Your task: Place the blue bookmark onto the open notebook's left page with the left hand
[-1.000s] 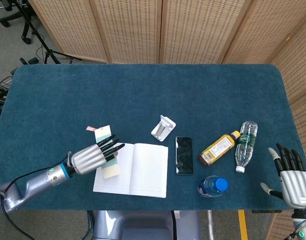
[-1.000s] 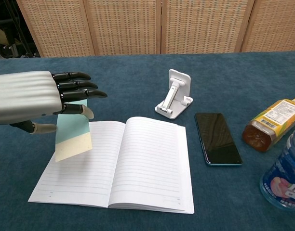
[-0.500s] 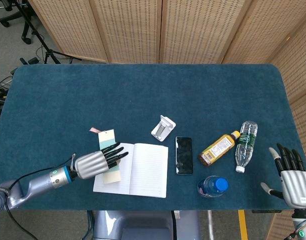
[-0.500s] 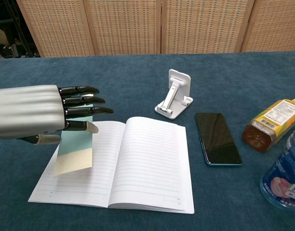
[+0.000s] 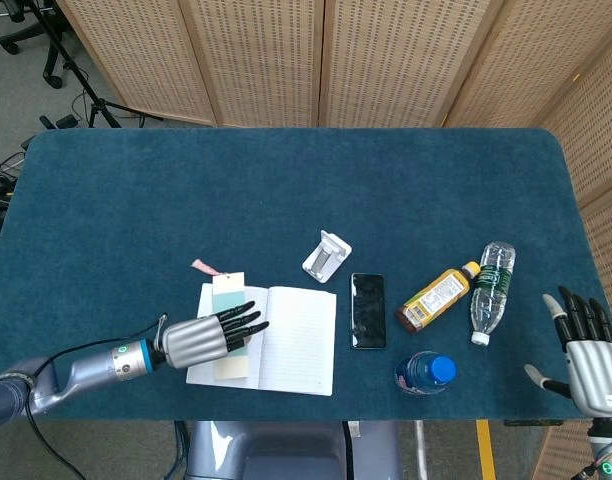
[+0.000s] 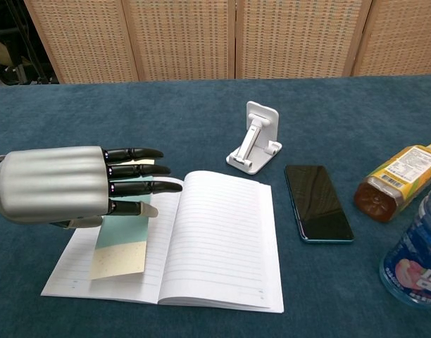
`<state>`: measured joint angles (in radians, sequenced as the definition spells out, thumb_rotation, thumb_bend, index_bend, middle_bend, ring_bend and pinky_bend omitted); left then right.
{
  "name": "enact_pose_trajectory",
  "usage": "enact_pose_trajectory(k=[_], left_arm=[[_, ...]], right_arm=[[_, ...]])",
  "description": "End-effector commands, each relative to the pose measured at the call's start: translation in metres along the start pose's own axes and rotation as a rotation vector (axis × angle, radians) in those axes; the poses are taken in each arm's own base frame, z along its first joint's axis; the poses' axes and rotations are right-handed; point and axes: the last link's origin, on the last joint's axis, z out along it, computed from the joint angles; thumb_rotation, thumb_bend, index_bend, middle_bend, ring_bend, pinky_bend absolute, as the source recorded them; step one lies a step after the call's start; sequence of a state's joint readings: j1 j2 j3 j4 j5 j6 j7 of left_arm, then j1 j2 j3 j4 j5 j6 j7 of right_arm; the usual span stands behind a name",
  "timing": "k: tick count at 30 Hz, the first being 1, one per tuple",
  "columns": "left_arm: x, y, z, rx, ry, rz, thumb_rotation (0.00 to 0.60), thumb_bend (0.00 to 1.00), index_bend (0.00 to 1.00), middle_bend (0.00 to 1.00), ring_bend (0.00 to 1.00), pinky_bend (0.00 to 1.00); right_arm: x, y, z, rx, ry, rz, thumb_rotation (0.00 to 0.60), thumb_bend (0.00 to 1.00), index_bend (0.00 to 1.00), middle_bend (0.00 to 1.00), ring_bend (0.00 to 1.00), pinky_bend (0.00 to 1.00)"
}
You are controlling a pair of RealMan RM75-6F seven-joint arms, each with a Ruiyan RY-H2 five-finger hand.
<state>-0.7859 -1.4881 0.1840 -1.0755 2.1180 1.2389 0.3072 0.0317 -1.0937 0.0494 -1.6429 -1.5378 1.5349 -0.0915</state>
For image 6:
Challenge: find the black tripod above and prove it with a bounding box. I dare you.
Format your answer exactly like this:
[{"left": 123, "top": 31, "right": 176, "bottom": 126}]
[{"left": 4, "top": 0, "right": 58, "bottom": 85}]

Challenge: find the woven wooden folding screen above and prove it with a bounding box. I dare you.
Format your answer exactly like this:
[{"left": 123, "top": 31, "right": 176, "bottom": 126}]
[{"left": 23, "top": 0, "right": 431, "bottom": 85}]

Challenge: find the blue cream bookmark with tassel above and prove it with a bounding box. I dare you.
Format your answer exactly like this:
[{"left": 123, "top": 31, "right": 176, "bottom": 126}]
[{"left": 88, "top": 158, "right": 156, "bottom": 281}]

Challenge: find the blue drink bottle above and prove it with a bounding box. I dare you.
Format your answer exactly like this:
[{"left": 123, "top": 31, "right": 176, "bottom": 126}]
[{"left": 379, "top": 182, "right": 431, "bottom": 311}]

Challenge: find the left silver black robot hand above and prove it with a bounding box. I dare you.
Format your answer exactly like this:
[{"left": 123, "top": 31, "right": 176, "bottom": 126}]
[{"left": 0, "top": 145, "right": 184, "bottom": 230}]

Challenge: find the open lined white notebook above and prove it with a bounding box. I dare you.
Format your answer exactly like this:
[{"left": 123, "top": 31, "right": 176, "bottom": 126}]
[{"left": 40, "top": 170, "right": 285, "bottom": 314}]

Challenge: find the black smartphone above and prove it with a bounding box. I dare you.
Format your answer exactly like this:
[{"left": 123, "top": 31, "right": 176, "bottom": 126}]
[{"left": 284, "top": 164, "right": 356, "bottom": 244}]

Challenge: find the yellow label tea bottle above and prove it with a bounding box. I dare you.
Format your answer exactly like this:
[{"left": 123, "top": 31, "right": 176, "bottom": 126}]
[{"left": 353, "top": 142, "right": 431, "bottom": 223}]

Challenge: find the white folding phone stand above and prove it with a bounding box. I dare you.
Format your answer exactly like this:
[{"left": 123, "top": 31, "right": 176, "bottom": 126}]
[{"left": 225, "top": 101, "right": 281, "bottom": 175}]

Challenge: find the teal table cloth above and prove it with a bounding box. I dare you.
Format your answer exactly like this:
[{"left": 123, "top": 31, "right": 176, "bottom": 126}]
[{"left": 0, "top": 74, "right": 431, "bottom": 338}]

